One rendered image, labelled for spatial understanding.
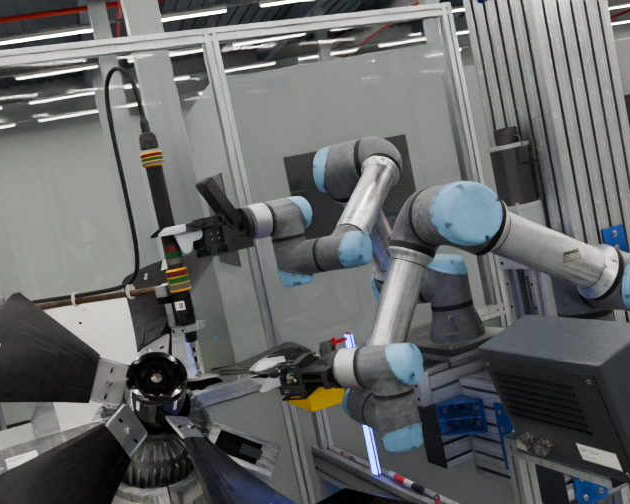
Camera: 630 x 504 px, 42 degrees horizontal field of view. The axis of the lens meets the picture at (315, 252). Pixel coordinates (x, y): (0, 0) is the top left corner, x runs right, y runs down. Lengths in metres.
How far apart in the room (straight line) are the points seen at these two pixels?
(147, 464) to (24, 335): 0.36
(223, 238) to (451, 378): 0.82
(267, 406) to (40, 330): 1.00
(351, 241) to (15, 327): 0.70
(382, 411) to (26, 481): 0.63
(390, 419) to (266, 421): 1.08
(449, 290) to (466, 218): 0.75
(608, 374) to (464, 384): 1.15
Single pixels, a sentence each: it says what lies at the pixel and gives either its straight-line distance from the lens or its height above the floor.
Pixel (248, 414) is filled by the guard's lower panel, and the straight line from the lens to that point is 2.50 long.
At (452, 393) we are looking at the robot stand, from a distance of 2.23.
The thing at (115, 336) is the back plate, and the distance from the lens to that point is 2.01.
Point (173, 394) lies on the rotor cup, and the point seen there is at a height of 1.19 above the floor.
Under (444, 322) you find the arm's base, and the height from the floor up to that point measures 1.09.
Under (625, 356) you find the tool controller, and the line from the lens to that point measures 1.12.
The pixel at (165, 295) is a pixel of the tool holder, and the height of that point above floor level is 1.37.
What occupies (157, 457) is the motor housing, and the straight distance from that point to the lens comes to 1.72.
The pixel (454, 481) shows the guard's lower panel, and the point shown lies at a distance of 2.89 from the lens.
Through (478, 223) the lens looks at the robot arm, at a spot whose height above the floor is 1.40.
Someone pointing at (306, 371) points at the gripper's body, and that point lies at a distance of 1.52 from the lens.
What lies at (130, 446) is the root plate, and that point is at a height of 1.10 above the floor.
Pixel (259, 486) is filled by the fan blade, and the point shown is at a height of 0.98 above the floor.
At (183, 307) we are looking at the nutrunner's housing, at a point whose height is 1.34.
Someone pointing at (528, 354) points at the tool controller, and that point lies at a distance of 1.19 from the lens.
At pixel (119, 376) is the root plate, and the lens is 1.68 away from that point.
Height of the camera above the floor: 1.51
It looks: 4 degrees down
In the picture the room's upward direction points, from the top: 12 degrees counter-clockwise
